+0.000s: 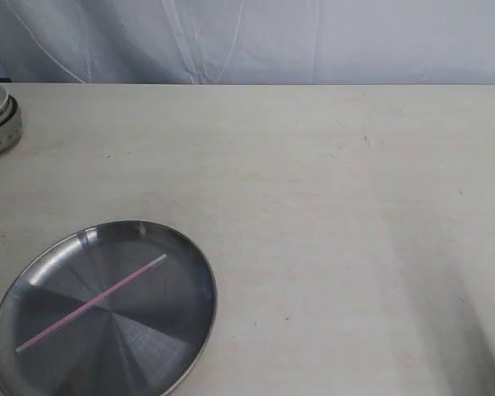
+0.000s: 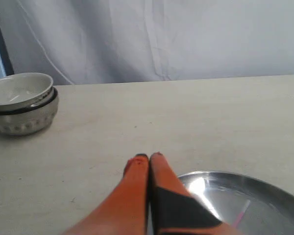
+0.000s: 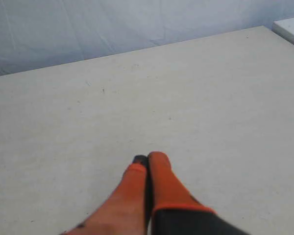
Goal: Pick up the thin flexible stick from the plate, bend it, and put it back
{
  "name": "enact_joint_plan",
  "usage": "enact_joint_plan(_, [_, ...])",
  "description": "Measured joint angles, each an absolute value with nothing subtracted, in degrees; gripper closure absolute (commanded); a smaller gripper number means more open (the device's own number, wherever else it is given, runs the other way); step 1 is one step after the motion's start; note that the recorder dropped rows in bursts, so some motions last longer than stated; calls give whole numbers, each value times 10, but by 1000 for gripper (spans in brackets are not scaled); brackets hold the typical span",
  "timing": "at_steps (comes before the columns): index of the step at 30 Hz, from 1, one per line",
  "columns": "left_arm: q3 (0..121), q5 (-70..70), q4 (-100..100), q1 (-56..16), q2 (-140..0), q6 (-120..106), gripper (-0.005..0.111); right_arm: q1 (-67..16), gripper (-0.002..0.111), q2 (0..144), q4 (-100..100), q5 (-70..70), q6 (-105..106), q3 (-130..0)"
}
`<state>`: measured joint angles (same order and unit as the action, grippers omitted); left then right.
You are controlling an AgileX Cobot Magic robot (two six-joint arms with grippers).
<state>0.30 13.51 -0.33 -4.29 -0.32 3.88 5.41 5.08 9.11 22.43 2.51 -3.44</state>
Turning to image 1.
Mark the pink straw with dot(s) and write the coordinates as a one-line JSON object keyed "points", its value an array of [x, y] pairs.
{"points": [[88, 305]]}

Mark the round stainless steel plate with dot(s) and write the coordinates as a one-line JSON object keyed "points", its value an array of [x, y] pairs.
{"points": [[142, 340]]}

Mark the white backdrop cloth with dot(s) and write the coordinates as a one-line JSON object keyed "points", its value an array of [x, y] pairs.
{"points": [[248, 42]]}

